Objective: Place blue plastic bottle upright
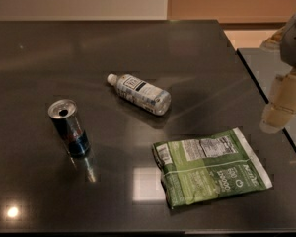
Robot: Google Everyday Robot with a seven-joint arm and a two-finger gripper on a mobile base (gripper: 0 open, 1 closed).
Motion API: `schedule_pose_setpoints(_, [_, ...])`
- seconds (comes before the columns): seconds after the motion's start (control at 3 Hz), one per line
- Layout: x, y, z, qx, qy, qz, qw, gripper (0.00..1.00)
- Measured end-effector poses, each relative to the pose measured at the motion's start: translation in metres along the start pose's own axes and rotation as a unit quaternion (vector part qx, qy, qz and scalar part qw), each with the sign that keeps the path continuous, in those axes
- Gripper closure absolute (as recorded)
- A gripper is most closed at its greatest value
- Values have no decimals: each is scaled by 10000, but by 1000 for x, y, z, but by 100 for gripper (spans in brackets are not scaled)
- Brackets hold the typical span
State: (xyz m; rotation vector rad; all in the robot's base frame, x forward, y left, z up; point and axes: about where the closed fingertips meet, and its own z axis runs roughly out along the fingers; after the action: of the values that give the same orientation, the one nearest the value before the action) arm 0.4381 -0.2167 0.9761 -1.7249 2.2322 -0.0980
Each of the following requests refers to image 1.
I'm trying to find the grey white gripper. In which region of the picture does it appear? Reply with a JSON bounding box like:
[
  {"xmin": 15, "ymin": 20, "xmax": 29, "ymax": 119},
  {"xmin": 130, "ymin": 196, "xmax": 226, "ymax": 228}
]
[{"xmin": 259, "ymin": 12, "xmax": 296, "ymax": 134}]

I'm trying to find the clear plastic water bottle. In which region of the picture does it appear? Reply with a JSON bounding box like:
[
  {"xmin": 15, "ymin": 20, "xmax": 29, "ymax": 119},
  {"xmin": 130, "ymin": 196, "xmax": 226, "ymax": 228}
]
[{"xmin": 107, "ymin": 74, "xmax": 172, "ymax": 116}]

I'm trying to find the green snack bag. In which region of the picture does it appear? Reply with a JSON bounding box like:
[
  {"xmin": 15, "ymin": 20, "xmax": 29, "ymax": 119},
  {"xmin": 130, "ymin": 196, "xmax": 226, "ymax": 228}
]
[{"xmin": 152, "ymin": 128, "xmax": 272, "ymax": 208}]

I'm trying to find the blue silver energy drink can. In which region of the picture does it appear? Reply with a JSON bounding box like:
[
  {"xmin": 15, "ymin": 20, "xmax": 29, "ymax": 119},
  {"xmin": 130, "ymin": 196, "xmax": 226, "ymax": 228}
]
[{"xmin": 47, "ymin": 99, "xmax": 90, "ymax": 158}]

